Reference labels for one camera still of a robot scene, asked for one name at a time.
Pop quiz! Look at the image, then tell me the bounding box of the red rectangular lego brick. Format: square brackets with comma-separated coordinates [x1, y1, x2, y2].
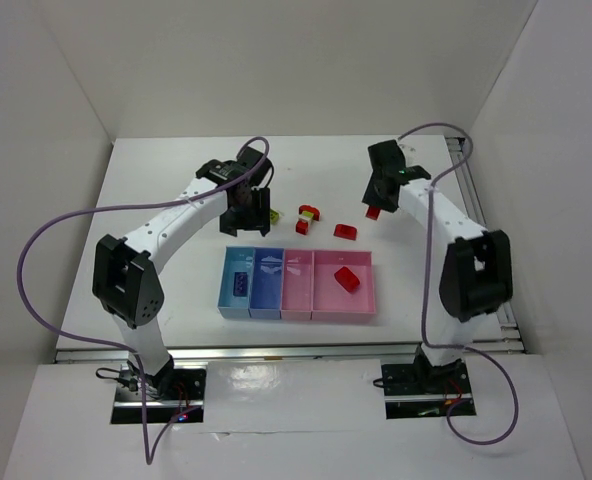
[366, 206, 381, 221]

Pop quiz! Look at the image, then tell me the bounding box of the red curved lego brick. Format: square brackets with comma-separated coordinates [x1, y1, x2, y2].
[333, 224, 358, 241]

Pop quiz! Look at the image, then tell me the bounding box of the purple lego brick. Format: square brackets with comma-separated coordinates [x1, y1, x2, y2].
[232, 271, 249, 297]

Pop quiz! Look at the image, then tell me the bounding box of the red rounded lego brick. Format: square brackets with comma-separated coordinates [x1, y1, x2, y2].
[334, 266, 361, 294]

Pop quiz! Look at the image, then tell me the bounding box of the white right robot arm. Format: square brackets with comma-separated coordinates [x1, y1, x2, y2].
[363, 140, 513, 394]

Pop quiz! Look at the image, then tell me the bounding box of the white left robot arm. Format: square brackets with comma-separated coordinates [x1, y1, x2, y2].
[92, 146, 274, 397]

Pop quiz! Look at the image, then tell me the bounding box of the lime green lego brick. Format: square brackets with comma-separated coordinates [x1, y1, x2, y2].
[270, 209, 281, 225]

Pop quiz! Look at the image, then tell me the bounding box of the light blue container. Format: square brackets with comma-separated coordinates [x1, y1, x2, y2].
[217, 246, 255, 319]

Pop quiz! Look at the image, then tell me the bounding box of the red green white lego stack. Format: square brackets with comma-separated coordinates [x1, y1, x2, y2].
[295, 204, 320, 235]

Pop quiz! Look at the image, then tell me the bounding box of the dark blue container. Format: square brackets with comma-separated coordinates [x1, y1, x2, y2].
[249, 247, 284, 320]

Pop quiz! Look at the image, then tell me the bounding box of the narrow pink container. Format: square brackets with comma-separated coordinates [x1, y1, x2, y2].
[281, 249, 314, 321]

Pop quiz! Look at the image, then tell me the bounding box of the wide pink container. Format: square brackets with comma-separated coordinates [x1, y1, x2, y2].
[312, 250, 376, 323]

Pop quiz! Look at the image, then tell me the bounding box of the aluminium right rail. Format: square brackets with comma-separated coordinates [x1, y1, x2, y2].
[445, 135, 522, 346]

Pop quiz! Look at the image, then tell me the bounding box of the aluminium rail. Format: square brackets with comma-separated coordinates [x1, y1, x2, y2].
[445, 135, 522, 346]
[53, 339, 527, 365]

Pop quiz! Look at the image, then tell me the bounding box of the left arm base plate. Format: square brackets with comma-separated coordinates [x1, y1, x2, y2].
[105, 366, 207, 425]

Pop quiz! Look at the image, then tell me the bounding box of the aluminium front rail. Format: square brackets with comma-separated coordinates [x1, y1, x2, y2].
[53, 339, 527, 365]

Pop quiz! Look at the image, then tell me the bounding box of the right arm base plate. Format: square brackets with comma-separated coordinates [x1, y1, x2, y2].
[372, 362, 476, 420]

